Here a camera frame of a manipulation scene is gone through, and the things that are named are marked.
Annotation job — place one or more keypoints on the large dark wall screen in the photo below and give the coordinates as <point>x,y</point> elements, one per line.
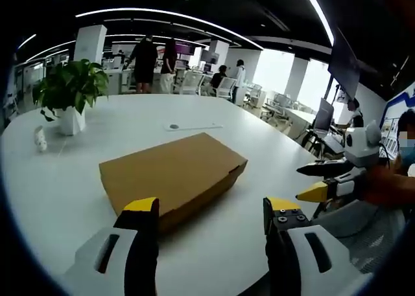
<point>345,66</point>

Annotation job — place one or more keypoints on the green potted plant white pot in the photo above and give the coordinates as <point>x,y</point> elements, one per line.
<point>69,82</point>

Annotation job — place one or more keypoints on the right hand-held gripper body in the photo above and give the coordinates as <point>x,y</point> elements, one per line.
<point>363,147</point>

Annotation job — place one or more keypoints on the row of white office chairs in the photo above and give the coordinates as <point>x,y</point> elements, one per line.
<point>282,105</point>

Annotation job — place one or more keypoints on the desktop computer monitor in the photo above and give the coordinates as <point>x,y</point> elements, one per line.
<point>324,116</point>

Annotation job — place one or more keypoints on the white mesh office chair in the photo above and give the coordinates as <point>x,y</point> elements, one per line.
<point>189,82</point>
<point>227,86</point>

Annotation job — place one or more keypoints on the white table socket panel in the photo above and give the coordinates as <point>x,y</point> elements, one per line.
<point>194,126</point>

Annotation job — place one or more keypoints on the blue wall poster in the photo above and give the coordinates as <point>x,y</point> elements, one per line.
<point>397,111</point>

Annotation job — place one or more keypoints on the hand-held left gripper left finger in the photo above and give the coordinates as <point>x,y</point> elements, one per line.
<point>107,260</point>

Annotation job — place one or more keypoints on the person's head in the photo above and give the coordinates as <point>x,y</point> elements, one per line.
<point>408,117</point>

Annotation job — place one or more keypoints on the small white dotted figurine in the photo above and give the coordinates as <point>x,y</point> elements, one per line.
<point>40,140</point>

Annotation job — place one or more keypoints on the grey mesh office chair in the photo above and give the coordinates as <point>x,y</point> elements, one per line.
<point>363,224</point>

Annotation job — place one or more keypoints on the brown cardboard shoe box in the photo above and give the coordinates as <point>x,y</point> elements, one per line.
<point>172,173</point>

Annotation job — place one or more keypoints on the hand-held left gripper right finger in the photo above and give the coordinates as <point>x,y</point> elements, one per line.
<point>301,260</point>

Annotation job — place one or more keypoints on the long ceiling light strip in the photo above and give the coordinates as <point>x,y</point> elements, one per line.
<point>321,15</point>
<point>181,17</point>

